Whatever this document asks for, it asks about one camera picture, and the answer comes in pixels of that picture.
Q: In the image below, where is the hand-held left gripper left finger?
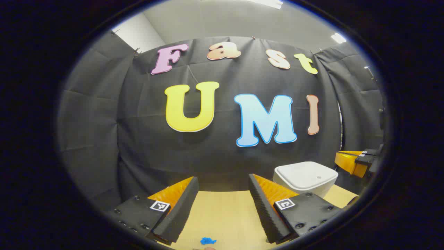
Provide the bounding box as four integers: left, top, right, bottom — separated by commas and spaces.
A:
108, 176, 200, 245

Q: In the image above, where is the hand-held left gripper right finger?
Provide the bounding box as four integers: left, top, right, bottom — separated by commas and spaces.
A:
248, 174, 342, 244

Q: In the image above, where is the white desktop garbage bin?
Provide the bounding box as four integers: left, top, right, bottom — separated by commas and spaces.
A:
273, 161, 339, 198

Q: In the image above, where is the wooden desktop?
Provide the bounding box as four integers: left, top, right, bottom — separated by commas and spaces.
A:
158, 184, 359, 250

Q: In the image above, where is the black backdrop cloth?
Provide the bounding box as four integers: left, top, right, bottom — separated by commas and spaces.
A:
57, 31, 386, 213

